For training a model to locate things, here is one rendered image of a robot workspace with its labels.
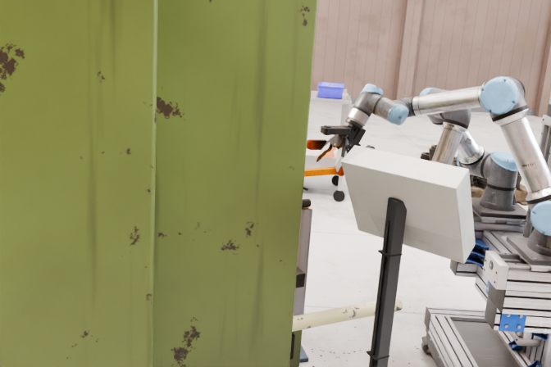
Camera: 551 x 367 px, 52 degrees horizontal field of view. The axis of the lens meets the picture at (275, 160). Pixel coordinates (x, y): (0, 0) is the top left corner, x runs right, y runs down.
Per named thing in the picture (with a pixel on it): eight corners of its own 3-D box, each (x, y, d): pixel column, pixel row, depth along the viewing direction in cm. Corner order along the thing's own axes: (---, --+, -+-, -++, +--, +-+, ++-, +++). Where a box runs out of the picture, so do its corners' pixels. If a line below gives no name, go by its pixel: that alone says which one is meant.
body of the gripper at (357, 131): (353, 158, 211) (370, 130, 211) (337, 148, 207) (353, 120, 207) (343, 154, 218) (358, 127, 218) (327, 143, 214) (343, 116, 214)
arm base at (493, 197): (507, 201, 253) (512, 180, 251) (521, 212, 239) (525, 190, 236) (475, 199, 253) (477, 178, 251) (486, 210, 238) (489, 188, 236)
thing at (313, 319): (393, 306, 196) (395, 293, 195) (403, 314, 191) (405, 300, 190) (280, 328, 177) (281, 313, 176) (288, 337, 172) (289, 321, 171)
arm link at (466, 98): (528, 72, 197) (396, 94, 225) (522, 73, 188) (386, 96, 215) (532, 105, 198) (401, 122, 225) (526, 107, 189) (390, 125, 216)
